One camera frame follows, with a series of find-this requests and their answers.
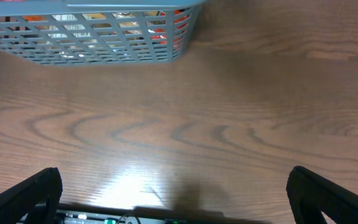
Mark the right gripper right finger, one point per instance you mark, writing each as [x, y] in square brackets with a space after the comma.
[312, 196]

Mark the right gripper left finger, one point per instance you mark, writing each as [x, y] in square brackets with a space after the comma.
[35, 199]

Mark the grey plastic basket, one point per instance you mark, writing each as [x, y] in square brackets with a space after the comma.
[89, 32]

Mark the San Remo spaghetti packet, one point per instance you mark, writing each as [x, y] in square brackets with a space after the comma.
[170, 31]

